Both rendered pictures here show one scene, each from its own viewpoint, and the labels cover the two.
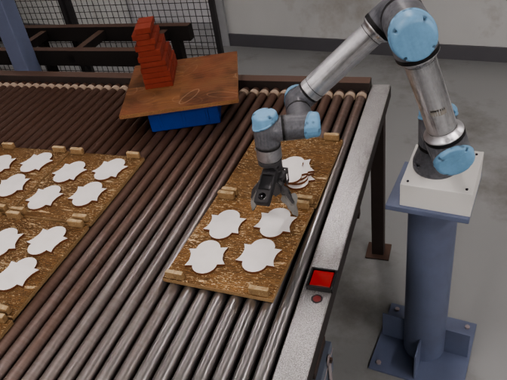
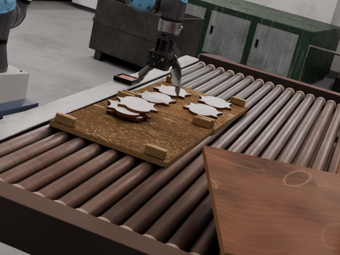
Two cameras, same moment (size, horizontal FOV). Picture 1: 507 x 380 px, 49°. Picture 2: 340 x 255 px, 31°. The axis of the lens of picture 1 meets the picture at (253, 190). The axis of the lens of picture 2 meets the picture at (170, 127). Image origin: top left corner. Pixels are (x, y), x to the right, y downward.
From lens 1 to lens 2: 3.47 m
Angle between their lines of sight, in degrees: 126
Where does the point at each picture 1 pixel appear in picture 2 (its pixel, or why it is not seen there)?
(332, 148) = not seen: hidden behind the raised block
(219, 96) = (239, 158)
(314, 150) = (94, 123)
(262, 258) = (169, 88)
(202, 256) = (218, 102)
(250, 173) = (179, 131)
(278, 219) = (153, 97)
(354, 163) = (50, 111)
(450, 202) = not seen: outside the picture
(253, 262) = not seen: hidden behind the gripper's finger
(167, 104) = (331, 178)
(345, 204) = (84, 96)
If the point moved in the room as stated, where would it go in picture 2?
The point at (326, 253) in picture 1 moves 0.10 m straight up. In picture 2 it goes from (117, 86) to (122, 60)
